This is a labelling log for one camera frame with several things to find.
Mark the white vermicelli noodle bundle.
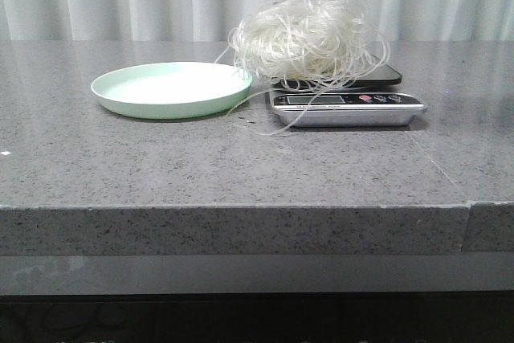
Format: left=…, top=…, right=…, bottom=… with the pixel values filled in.
left=214, top=0, right=391, bottom=137

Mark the light green plastic plate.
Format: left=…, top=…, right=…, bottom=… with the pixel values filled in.
left=91, top=62, right=252, bottom=120

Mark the black silver kitchen scale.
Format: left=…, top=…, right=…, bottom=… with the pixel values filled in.
left=268, top=64, right=427, bottom=128

